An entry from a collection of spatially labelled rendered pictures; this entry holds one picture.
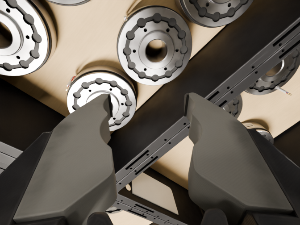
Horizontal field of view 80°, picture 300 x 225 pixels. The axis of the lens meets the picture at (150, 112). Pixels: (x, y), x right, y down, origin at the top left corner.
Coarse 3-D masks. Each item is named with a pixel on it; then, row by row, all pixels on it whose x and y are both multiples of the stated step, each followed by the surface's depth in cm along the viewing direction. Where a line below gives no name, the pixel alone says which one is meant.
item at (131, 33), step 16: (144, 16) 22; (160, 16) 22; (176, 16) 22; (128, 32) 23; (144, 32) 23; (176, 32) 23; (128, 48) 24; (176, 48) 24; (128, 64) 25; (176, 64) 26; (144, 80) 26; (160, 80) 26
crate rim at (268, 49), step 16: (288, 32) 19; (272, 48) 19; (240, 64) 20; (256, 64) 20; (224, 80) 20; (240, 80) 21; (208, 96) 21; (176, 128) 23; (0, 144) 20; (16, 144) 21; (160, 144) 24; (128, 160) 25
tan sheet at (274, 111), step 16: (256, 96) 35; (272, 96) 35; (288, 96) 36; (256, 112) 37; (272, 112) 37; (288, 112) 38; (272, 128) 40; (192, 144) 39; (160, 160) 40; (176, 160) 41; (176, 176) 44
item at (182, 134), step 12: (288, 48) 19; (276, 60) 20; (252, 72) 20; (264, 72) 20; (240, 84) 21; (228, 96) 21; (180, 132) 23; (168, 144) 24; (156, 156) 25; (144, 168) 26; (120, 180) 26; (120, 192) 28; (132, 204) 30; (144, 204) 31; (156, 216) 33; (168, 216) 34
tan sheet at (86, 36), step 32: (96, 0) 23; (128, 0) 23; (160, 0) 24; (64, 32) 24; (96, 32) 25; (192, 32) 27; (64, 64) 26; (96, 64) 27; (32, 96) 28; (64, 96) 29
